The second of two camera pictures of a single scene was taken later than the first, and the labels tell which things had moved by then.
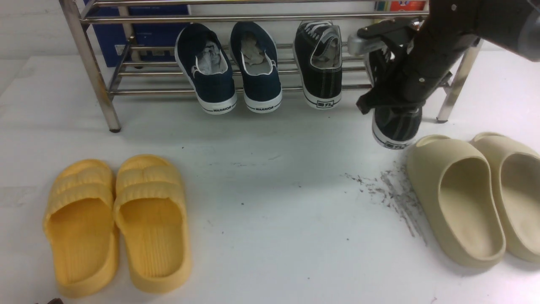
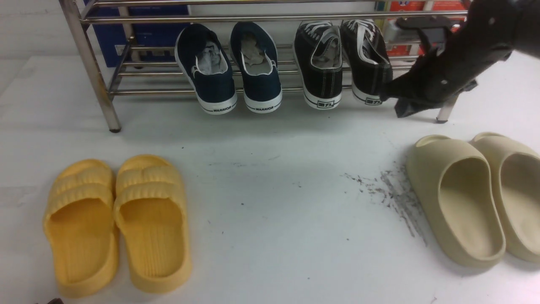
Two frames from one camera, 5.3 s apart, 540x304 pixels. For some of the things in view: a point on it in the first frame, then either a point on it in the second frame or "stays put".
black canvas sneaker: (392, 128) to (367, 52)
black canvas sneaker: (317, 49) stays put
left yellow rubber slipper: (81, 221) stays put
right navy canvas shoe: (256, 57) stays put
